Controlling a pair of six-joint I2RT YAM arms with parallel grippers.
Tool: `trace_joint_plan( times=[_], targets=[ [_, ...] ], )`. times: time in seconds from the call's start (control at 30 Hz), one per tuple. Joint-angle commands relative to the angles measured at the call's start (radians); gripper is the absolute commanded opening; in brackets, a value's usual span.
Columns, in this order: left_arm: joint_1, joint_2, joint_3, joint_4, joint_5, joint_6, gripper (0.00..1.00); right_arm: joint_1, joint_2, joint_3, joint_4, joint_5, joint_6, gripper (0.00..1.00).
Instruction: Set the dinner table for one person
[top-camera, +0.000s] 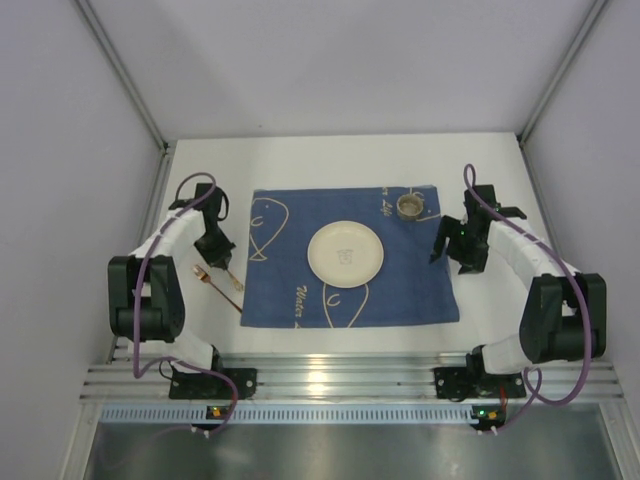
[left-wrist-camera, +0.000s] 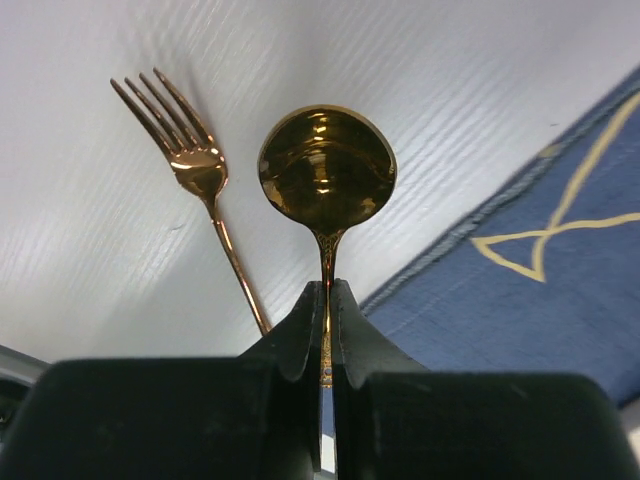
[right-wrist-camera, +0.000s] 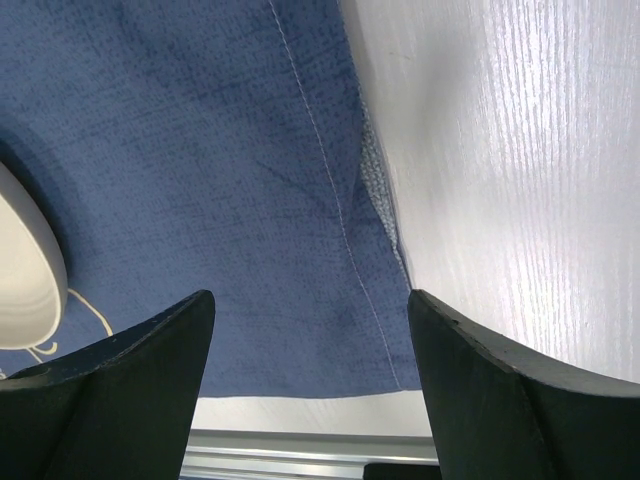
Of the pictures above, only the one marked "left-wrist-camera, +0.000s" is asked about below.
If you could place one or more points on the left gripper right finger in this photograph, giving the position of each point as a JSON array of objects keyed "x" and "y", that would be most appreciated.
[{"x": 395, "y": 419}]

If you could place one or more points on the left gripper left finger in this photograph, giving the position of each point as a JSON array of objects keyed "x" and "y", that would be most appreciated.
[{"x": 253, "y": 416}]

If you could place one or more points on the blue fish pattern placemat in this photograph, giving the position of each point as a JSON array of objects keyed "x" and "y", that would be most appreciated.
[{"x": 544, "y": 276}]

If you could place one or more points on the gold spoon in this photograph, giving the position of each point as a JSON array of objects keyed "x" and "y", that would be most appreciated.
[{"x": 328, "y": 169}]

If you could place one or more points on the rose gold fork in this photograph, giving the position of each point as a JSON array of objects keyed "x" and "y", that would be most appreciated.
[{"x": 195, "y": 158}]

